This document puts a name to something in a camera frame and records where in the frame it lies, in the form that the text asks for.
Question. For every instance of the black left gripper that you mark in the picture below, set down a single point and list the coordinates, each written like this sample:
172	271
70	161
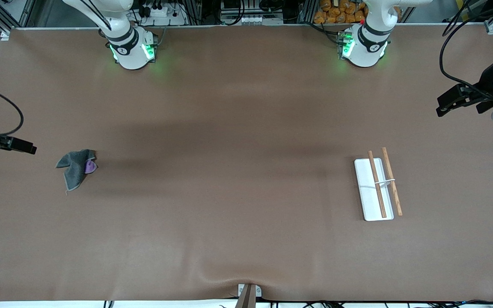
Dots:
487	82

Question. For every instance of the grey and purple towel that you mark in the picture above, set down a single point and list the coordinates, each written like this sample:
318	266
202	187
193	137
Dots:
74	169

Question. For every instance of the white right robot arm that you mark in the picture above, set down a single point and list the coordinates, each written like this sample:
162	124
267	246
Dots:
131	49

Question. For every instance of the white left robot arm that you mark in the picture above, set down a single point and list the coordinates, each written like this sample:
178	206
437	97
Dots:
366	49

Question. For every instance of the thin white rack crossbar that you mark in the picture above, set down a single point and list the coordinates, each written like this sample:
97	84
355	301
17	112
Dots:
387	181

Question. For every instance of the wooden chopstick pair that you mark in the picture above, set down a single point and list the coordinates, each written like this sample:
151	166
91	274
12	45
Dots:
394	192

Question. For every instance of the orange snack bag pile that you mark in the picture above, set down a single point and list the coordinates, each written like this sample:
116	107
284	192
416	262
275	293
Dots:
336	10

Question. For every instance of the white power strip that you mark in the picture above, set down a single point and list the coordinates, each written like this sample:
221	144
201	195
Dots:
161	15

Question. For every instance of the brown table cover mat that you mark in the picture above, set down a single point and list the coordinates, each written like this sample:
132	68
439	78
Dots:
229	171

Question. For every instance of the white rack base plate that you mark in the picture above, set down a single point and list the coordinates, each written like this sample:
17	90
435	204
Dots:
366	192

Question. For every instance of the grey mounting bracket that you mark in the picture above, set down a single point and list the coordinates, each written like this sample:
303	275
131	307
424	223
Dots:
241	291

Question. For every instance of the aluminium profile post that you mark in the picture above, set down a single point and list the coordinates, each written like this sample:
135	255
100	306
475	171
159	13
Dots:
246	301

